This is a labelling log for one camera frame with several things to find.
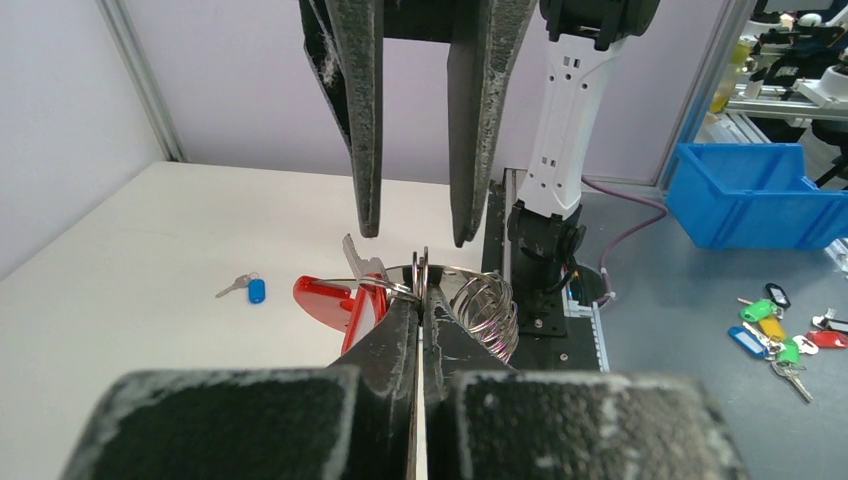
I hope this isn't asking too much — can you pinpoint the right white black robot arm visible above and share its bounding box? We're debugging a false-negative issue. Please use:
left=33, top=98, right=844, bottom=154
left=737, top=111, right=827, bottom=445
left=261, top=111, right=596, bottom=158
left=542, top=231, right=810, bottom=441
left=299, top=1, right=658, bottom=273

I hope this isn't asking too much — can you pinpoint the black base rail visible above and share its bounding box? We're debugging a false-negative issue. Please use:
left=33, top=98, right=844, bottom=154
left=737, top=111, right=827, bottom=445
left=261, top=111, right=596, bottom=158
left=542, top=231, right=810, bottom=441
left=481, top=168, right=609, bottom=371

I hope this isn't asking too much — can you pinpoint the red grey keyring holder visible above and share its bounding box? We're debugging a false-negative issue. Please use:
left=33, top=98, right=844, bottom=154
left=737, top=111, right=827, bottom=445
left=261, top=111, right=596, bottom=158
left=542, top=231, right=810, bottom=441
left=387, top=255, right=518, bottom=364

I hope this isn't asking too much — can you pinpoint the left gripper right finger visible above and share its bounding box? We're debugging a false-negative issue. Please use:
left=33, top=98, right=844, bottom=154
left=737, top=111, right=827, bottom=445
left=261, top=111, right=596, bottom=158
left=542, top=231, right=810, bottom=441
left=423, top=287, right=749, bottom=479

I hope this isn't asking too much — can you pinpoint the blue tag key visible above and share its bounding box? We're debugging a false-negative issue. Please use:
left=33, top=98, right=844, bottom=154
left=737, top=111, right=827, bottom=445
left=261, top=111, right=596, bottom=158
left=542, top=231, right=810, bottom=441
left=215, top=272, right=267, bottom=305

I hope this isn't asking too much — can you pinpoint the blue plastic bin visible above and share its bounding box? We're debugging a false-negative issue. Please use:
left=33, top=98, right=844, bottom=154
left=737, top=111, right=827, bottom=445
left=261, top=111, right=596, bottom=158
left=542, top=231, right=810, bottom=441
left=666, top=143, right=847, bottom=250

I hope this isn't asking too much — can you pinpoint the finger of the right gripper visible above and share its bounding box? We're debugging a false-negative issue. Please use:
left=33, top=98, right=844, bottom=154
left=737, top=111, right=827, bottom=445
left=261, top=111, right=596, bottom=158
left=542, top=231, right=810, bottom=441
left=298, top=0, right=383, bottom=238
left=447, top=0, right=537, bottom=248

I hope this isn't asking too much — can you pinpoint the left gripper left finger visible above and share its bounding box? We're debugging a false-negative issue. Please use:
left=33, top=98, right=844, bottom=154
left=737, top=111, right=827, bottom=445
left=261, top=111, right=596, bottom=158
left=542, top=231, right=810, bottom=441
left=62, top=300, right=418, bottom=479

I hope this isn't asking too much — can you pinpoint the right circuit board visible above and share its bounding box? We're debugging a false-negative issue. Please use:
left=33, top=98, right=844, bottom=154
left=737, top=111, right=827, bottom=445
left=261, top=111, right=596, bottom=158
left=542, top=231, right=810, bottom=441
left=562, top=263, right=605, bottom=310

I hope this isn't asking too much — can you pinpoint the red tag key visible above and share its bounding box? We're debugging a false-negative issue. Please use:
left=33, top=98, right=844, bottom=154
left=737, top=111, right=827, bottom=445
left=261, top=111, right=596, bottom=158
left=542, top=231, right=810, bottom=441
left=292, top=234, right=390, bottom=355

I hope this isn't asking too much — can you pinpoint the pile of coloured tag keys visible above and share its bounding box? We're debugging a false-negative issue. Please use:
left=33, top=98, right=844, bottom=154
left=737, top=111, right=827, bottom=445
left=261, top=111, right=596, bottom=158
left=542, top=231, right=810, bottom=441
left=726, top=282, right=847, bottom=404

